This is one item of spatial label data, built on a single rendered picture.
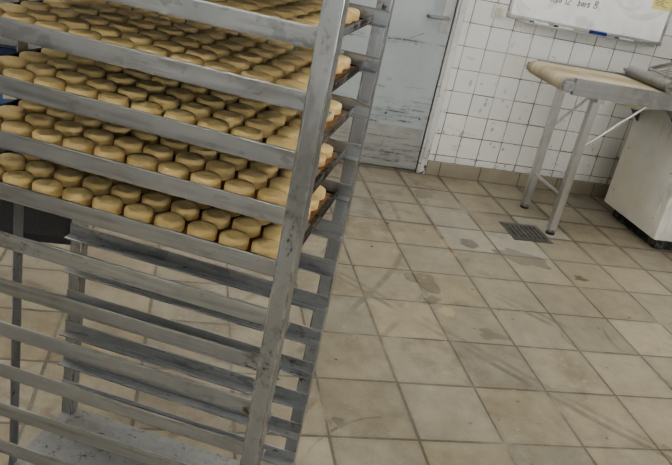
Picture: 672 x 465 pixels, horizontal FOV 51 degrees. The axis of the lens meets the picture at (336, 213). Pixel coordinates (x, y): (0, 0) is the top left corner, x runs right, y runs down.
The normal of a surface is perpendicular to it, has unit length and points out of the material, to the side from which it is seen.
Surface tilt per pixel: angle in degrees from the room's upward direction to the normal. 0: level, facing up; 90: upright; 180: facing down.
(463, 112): 90
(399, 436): 0
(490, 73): 90
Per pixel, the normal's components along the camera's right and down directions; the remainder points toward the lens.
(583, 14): 0.16, 0.40
